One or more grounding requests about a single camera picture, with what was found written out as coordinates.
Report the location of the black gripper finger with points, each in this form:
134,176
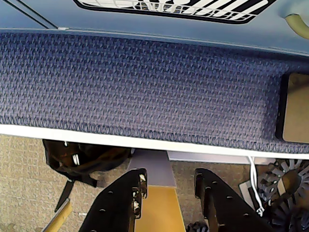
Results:
224,207
116,207

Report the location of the gray flat sheet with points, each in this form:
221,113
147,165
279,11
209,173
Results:
246,191

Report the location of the yellow wooden board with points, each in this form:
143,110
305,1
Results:
161,210

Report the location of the black bag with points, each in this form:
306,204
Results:
96,159

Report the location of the light wooden stick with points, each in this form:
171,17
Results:
60,217

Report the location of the blue woven fabric pad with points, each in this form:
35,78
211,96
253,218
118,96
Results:
120,84

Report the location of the tan board with black edge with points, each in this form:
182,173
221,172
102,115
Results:
298,108

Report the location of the blue toy kitchen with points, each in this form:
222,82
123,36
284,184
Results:
144,23

